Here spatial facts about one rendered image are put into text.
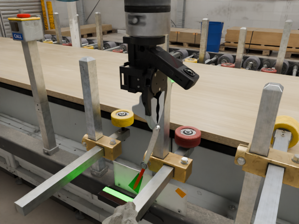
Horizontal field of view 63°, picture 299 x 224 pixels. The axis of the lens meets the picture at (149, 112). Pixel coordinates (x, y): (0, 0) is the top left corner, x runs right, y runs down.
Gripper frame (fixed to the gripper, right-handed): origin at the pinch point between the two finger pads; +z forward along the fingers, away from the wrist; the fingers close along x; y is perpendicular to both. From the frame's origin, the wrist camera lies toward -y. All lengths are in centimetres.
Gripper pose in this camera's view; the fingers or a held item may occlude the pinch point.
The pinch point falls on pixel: (155, 124)
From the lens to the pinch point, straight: 57.9
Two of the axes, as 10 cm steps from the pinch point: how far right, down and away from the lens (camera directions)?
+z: 0.0, 9.0, 4.3
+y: -8.6, -2.2, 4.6
